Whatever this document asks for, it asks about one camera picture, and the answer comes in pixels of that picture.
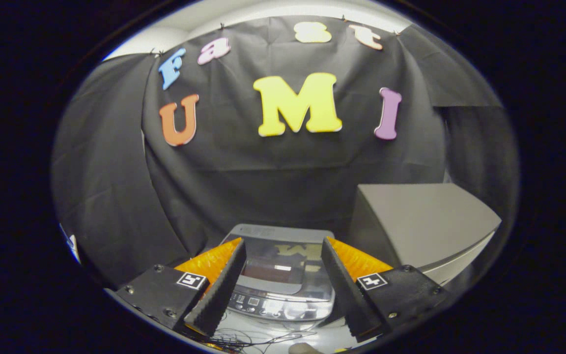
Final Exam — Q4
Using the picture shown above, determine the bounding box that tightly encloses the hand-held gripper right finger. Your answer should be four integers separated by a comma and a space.
321, 237, 451, 343

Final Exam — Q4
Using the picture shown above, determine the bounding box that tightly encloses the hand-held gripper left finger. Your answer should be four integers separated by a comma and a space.
116, 237, 247, 337

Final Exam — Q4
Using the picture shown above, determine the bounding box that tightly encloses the grey washing machine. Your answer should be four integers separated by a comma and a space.
220, 224, 338, 323

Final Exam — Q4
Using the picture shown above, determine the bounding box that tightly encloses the dark washing machine lid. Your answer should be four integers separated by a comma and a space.
221, 224, 336, 295

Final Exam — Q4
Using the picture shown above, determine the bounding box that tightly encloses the beige cabinet with dark top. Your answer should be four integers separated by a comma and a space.
347, 183, 502, 287

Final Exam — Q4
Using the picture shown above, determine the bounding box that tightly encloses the black backdrop cloth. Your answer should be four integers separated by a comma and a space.
51, 15, 519, 288

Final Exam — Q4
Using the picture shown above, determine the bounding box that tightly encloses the white and blue object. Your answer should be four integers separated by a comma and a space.
59, 223, 82, 265

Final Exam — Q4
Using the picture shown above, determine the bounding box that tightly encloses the thin black cable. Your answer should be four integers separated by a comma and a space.
208, 322, 315, 351

